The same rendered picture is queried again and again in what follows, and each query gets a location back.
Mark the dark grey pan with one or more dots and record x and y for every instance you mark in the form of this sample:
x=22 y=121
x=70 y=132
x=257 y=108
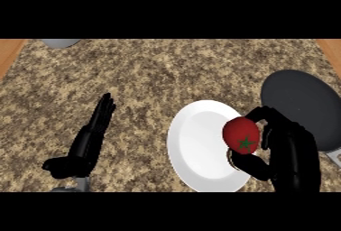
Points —
x=301 y=105

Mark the grey round object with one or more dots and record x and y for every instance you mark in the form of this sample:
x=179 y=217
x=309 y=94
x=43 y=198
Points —
x=59 y=42

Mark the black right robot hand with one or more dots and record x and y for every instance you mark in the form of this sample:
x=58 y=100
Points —
x=291 y=150

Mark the white plate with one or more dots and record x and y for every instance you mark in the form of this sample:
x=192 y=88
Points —
x=199 y=147

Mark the red tomato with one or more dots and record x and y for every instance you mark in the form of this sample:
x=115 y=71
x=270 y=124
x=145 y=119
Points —
x=241 y=135

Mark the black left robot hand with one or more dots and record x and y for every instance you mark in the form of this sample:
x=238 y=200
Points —
x=89 y=141

